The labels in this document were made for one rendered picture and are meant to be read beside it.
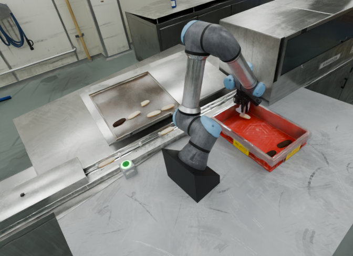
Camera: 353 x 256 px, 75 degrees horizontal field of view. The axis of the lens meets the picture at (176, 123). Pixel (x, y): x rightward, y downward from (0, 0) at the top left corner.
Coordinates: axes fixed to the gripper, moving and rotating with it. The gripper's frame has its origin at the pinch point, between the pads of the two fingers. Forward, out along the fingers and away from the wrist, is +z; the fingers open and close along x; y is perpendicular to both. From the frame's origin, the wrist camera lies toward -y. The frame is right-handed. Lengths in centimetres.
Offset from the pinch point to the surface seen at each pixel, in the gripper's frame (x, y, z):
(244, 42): -28.2, 18.8, -34.3
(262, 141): 13.3, -19.1, 4.1
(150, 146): 57, 32, 0
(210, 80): -17.1, 39.8, -4.4
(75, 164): 95, 52, -7
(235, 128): 12.0, 0.4, 3.9
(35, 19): -27, 398, -10
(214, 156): 39.1, -2.0, 4.1
